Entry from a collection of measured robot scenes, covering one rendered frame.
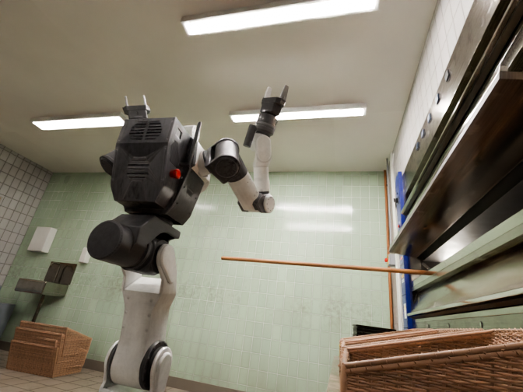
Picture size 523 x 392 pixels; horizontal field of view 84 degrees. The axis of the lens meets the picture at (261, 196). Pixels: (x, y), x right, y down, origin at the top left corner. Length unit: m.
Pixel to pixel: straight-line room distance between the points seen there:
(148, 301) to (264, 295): 2.47
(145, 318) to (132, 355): 0.11
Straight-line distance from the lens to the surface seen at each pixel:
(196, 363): 3.69
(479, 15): 1.60
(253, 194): 1.15
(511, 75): 0.96
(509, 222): 1.20
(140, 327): 1.10
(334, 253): 3.42
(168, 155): 0.98
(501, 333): 1.23
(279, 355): 3.40
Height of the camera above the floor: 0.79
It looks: 23 degrees up
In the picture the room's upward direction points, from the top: 8 degrees clockwise
